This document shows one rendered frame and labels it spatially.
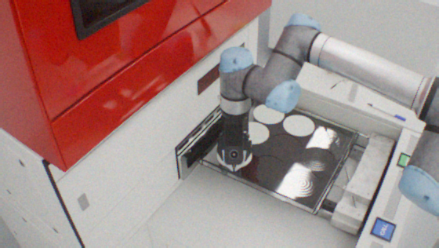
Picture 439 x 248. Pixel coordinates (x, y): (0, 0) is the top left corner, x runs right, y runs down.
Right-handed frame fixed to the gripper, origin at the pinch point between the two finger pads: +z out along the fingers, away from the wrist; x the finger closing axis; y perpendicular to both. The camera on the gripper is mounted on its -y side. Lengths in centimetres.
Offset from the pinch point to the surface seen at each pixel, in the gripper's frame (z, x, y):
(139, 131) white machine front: -20.8, 21.4, -8.8
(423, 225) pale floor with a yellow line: 91, -106, 44
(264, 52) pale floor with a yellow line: 91, -21, 217
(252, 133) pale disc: 1.3, -5.3, 16.6
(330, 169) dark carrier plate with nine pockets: 1.3, -27.5, 1.7
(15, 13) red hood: -62, 29, -32
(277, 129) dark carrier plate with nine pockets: 1.3, -12.8, 18.3
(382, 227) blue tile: -5.1, -36.4, -23.4
